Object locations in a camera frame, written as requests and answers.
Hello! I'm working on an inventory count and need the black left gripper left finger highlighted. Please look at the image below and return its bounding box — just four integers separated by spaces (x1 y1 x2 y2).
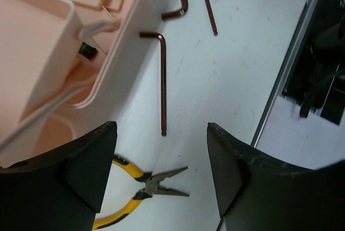
1 121 117 230

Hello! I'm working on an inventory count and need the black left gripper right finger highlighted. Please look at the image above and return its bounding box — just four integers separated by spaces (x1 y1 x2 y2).
207 123 344 230

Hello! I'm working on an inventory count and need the green black precision screwdriver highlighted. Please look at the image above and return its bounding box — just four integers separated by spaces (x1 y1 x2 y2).
79 42 98 60

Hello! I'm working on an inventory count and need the pink plastic toolbox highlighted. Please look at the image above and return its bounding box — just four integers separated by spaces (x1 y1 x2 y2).
1 0 141 168

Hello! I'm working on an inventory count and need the yellow pliers right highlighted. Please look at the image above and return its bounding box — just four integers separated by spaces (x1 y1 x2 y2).
92 154 189 230

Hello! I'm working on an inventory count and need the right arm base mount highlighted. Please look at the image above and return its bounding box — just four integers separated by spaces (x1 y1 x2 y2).
282 0 344 125

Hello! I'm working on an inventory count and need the aluminium table frame rail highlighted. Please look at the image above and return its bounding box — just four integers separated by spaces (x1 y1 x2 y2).
250 0 318 148

